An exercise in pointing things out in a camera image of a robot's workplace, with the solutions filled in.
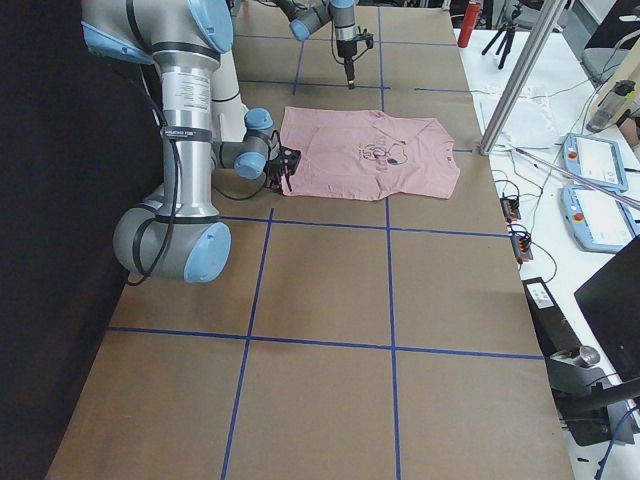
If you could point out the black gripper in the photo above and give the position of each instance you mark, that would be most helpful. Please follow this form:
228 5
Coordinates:
345 50
277 176

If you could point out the pink Snoopy t-shirt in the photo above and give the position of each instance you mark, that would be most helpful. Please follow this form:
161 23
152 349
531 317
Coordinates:
368 155

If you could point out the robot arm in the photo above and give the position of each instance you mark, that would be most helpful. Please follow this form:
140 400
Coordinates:
304 21
176 232

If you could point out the red cylinder bottle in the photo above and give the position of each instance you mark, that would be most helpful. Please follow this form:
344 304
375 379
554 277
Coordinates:
469 22

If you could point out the upper orange circuit board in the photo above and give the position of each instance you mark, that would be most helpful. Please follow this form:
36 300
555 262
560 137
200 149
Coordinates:
510 208

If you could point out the orange circuit board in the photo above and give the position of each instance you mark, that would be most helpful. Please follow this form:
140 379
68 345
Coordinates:
510 208
521 244

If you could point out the lower orange circuit board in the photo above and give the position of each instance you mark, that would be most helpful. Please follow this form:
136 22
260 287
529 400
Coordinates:
521 244

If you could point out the clear water bottle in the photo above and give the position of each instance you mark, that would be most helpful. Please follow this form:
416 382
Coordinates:
610 105

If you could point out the upper teach pendant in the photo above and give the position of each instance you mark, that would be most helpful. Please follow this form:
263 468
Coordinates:
595 159

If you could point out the teach pendant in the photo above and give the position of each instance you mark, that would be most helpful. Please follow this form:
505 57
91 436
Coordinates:
595 159
597 222

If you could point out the lower teach pendant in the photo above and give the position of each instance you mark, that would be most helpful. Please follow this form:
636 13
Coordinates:
597 222

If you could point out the black power box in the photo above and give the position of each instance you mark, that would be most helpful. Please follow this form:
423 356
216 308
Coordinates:
554 332

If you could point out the black monitor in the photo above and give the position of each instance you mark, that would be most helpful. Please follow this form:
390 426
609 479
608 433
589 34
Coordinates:
609 302

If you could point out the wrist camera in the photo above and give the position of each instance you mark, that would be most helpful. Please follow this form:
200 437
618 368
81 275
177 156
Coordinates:
366 37
290 159

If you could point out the black camera tripod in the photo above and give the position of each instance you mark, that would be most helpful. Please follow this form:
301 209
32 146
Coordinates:
505 34

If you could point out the aluminium frame post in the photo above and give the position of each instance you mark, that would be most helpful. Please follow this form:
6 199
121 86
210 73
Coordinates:
536 41

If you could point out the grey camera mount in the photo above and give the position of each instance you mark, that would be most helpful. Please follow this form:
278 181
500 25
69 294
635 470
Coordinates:
591 406

